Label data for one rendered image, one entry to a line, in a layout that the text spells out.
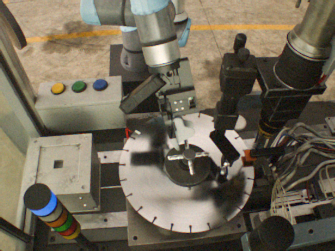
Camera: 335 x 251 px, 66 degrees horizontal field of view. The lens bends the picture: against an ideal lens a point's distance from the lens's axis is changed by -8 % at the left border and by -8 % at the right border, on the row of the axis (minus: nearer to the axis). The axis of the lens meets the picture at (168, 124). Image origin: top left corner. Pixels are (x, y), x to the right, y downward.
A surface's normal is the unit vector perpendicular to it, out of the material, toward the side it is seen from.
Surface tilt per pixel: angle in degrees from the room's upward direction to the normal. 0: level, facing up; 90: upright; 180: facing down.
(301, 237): 0
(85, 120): 90
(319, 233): 0
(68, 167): 0
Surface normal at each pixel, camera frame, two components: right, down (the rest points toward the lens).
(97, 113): 0.11, 0.81
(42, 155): 0.02, -0.58
